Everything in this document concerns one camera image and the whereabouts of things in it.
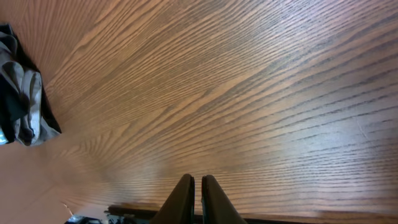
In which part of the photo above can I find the black folded garment in pile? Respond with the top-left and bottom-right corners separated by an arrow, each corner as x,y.
0,23 -> 38,144

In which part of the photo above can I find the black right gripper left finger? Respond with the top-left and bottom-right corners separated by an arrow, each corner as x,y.
150,174 -> 195,224

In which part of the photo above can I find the grey folded garment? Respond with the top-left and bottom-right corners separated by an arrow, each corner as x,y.
0,30 -> 62,147

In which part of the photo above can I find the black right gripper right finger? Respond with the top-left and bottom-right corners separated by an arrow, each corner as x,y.
201,175 -> 247,224

